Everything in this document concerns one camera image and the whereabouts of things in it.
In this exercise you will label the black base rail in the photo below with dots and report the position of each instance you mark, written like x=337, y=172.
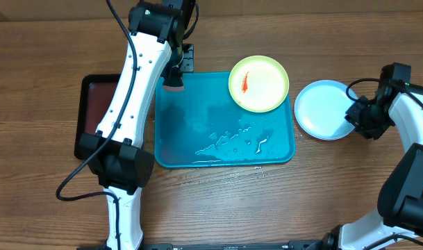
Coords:
x=291, y=245

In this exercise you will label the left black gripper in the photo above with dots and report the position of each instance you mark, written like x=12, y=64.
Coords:
x=189, y=54

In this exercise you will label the black rectangular tray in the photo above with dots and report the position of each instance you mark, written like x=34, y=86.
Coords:
x=97, y=91

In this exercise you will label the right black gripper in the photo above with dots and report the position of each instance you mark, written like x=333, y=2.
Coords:
x=357, y=119

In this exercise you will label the yellow-green plate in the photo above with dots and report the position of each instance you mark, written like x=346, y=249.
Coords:
x=258, y=84

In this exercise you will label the light blue plate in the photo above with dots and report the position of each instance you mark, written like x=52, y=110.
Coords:
x=320, y=109

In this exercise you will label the teal plastic tray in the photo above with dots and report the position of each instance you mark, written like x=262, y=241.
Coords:
x=202, y=126

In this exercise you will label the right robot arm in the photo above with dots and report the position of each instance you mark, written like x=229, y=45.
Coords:
x=399, y=212

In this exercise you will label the green and pink sponge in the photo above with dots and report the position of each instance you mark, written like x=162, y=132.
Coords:
x=173, y=84

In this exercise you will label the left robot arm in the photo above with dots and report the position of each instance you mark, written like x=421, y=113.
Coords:
x=114, y=152

